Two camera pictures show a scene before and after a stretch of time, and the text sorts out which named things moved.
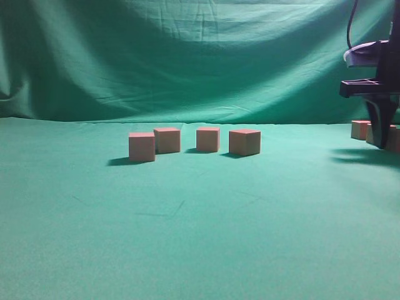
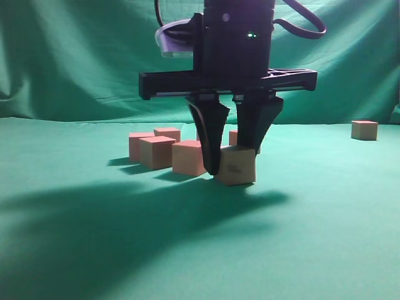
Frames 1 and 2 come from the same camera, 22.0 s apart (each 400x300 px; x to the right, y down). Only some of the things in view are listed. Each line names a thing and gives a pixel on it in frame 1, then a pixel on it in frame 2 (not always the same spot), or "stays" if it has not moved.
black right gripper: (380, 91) to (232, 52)
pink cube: (362, 129) stays
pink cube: (369, 132) to (237, 165)
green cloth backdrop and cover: (315, 215) stays
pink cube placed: (142, 146) to (151, 153)
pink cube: (393, 143) to (187, 157)
